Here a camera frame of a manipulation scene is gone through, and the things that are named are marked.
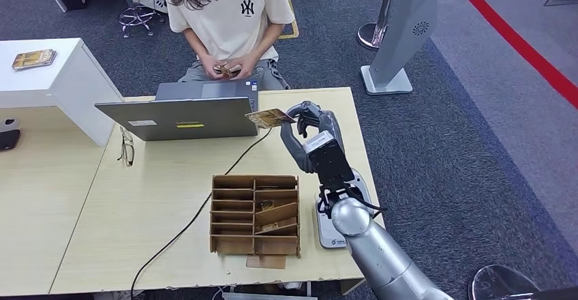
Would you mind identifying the white card reader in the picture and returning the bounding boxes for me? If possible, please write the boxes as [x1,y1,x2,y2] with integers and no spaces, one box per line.
[314,169,376,250]

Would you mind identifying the chrome stanchion post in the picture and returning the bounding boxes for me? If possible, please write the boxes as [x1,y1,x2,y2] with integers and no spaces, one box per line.
[356,0,403,51]

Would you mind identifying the eyeglasses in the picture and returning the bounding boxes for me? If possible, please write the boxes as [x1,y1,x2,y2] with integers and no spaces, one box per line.
[117,126,136,168]

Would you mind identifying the white cabinet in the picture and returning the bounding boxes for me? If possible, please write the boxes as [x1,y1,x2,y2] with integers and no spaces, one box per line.
[0,38,124,149]

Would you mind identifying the golden card lying flat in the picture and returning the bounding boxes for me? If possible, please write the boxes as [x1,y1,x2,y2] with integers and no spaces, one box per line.
[255,220,298,235]

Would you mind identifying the black flat device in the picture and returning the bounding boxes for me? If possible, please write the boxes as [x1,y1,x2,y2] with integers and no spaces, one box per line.
[0,130,22,153]

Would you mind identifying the white shoe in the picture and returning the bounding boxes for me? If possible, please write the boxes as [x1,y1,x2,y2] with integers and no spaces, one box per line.
[130,0,168,15]

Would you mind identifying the long black power cable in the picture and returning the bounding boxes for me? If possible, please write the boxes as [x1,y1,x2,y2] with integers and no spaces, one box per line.
[130,128,274,300]

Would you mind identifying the grey laptop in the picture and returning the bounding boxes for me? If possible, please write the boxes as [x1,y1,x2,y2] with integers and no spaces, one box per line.
[94,79,260,143]

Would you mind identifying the flat cardboard piece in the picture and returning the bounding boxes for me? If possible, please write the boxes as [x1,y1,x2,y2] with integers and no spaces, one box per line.
[245,254,288,271]

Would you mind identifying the person's left hand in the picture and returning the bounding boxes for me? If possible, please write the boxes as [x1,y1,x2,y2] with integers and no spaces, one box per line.
[228,54,259,80]

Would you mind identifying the round chrome base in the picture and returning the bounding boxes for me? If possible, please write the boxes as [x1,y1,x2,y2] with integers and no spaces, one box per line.
[468,264,541,300]

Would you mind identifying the wooden card organizer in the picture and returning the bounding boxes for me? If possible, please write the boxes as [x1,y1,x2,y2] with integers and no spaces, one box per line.
[209,175,302,258]

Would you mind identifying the person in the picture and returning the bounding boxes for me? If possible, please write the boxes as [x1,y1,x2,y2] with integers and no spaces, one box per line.
[160,0,296,92]

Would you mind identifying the white plastic box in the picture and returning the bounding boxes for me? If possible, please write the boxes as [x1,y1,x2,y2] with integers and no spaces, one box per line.
[222,292,317,300]

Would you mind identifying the person's right hand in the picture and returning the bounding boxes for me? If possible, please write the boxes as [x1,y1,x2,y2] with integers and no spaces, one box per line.
[198,52,227,80]

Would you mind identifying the stack of golden cards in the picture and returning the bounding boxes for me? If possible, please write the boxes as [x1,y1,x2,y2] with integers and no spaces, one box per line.
[11,48,58,72]

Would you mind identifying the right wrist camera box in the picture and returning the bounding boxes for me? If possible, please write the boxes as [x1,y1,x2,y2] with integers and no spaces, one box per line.
[303,130,356,192]

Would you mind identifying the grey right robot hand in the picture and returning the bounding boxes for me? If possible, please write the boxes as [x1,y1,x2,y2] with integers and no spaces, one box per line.
[279,100,346,175]

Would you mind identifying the grey kiosk stand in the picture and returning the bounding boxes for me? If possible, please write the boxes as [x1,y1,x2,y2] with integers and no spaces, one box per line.
[359,0,438,97]

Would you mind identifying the chrome chair base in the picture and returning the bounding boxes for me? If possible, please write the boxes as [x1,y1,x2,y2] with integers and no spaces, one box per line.
[118,5,164,40]

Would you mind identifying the golden room key card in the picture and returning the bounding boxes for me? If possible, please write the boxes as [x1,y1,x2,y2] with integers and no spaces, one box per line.
[244,108,298,130]

